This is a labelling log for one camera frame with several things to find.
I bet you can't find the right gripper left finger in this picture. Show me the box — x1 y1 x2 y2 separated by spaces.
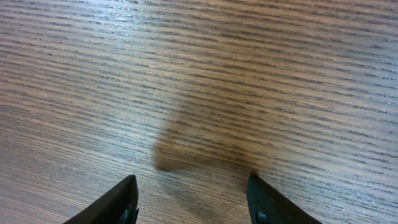
64 175 139 224

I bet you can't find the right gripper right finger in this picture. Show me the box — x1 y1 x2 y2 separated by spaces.
246 172 321 224

